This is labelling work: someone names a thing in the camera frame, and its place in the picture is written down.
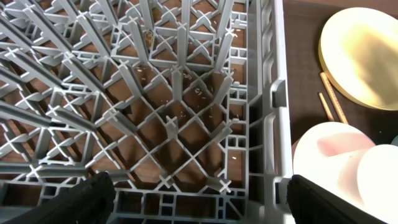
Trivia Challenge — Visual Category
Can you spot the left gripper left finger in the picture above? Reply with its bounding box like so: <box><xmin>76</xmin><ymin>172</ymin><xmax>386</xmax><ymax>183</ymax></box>
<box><xmin>6</xmin><ymin>172</ymin><xmax>116</xmax><ymax>224</ymax></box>

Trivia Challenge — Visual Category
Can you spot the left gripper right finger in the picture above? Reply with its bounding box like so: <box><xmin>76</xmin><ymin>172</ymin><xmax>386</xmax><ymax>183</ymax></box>
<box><xmin>287</xmin><ymin>175</ymin><xmax>385</xmax><ymax>224</ymax></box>

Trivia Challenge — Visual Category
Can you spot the white pink bowl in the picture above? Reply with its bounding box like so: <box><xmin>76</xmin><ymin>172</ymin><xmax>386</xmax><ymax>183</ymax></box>
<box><xmin>292</xmin><ymin>122</ymin><xmax>397</xmax><ymax>223</ymax></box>

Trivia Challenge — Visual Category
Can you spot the light blue bowl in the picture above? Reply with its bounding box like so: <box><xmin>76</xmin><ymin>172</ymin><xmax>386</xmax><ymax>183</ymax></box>
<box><xmin>391</xmin><ymin>136</ymin><xmax>398</xmax><ymax>146</ymax></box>

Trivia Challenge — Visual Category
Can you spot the yellow plate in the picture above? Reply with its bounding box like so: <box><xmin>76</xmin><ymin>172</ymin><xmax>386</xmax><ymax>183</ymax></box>
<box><xmin>318</xmin><ymin>7</ymin><xmax>397</xmax><ymax>111</ymax></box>

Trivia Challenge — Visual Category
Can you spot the grey dishwasher rack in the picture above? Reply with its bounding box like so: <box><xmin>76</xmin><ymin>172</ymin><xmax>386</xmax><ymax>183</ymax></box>
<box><xmin>1</xmin><ymin>0</ymin><xmax>294</xmax><ymax>223</ymax></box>

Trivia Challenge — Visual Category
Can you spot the wooden chopstick left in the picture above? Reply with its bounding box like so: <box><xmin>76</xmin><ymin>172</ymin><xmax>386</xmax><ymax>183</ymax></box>
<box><xmin>318</xmin><ymin>93</ymin><xmax>334</xmax><ymax>121</ymax></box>

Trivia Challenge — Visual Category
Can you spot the wooden chopstick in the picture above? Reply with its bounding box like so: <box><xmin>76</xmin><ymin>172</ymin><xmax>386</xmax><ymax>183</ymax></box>
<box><xmin>320</xmin><ymin>72</ymin><xmax>348</xmax><ymax>124</ymax></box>
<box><xmin>318</xmin><ymin>93</ymin><xmax>334</xmax><ymax>121</ymax></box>

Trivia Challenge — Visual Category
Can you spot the wooden chopstick right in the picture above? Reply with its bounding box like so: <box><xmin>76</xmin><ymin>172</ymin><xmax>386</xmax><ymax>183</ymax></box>
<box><xmin>320</xmin><ymin>72</ymin><xmax>348</xmax><ymax>124</ymax></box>

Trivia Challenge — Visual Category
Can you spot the brown serving tray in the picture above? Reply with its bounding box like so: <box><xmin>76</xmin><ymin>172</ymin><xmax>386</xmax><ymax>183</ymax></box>
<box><xmin>283</xmin><ymin>0</ymin><xmax>397</xmax><ymax>144</ymax></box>

